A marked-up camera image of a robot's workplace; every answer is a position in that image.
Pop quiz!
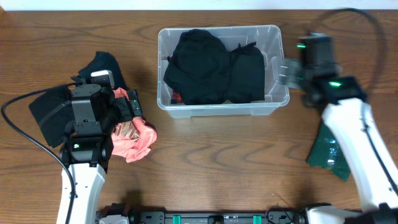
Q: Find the pink printed shirt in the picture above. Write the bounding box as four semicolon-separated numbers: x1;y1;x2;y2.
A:
110;86;158;164

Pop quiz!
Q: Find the dark navy garment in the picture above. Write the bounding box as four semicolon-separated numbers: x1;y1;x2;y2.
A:
71;51;129;90

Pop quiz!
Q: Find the black garment with strap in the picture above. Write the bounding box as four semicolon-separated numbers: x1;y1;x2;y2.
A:
29;87;75;148

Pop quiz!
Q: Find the red plaid flannel shirt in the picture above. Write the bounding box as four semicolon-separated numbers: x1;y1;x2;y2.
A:
167;55;183;105

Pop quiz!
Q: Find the clear plastic storage bin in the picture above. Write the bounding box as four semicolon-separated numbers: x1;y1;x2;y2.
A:
157;25;290;118

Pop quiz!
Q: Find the dark green garment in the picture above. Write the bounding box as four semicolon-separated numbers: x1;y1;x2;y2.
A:
306;121;351;182

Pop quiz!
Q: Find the large black garment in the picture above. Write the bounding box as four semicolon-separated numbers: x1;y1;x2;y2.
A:
164;29;265;105

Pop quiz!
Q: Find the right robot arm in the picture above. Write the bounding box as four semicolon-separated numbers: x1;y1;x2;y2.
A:
280;32;397;223

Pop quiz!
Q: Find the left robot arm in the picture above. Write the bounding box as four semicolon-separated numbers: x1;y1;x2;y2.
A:
57;76;142;223

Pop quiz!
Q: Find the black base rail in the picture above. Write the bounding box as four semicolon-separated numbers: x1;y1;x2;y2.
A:
95;203;312;224

